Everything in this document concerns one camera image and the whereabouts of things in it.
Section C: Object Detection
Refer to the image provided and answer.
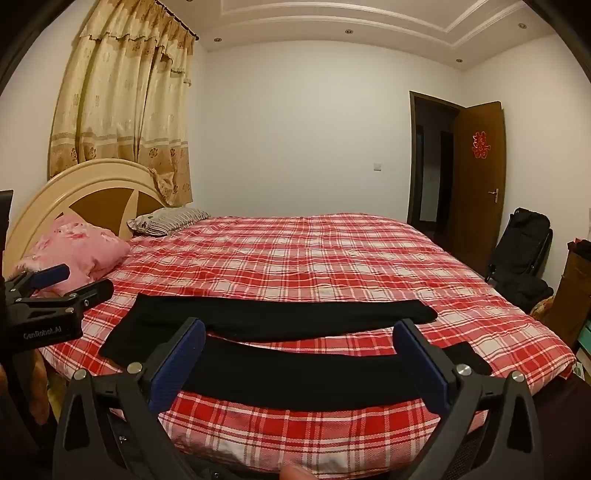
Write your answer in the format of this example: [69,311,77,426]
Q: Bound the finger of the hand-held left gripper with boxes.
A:
[16,279,115,312]
[4,264,71,296]

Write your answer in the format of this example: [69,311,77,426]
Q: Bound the person's right hand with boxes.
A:
[280,463,320,480]

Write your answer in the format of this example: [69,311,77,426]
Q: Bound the brown wooden cabinet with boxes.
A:
[551,251,591,352]

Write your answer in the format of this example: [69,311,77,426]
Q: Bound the striped pillow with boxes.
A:
[127,207,211,237]

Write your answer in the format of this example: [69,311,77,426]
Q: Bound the cream wooden headboard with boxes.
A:
[2,158,168,278]

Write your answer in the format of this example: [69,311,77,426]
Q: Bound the beige floral curtain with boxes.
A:
[47,0,198,207]

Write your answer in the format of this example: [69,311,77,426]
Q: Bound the dark wooden door frame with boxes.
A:
[407,91,465,245]

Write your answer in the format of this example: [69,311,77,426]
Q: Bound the pink floral pillow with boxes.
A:
[11,213,131,297]

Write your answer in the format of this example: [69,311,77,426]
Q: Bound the black suitcase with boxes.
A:
[484,208,555,315]

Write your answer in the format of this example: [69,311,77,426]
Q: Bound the brown wooden door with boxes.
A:
[450,102,506,278]

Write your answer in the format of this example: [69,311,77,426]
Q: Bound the black pants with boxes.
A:
[98,292,492,411]

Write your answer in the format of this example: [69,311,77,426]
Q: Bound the red paper door decoration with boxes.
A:
[471,130,491,160]

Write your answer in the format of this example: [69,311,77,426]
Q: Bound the bed with red plaid sheet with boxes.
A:
[39,212,578,476]

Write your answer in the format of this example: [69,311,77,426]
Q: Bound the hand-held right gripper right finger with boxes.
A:
[393,318,543,480]

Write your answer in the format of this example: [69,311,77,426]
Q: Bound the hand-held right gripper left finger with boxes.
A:
[53,318,207,480]

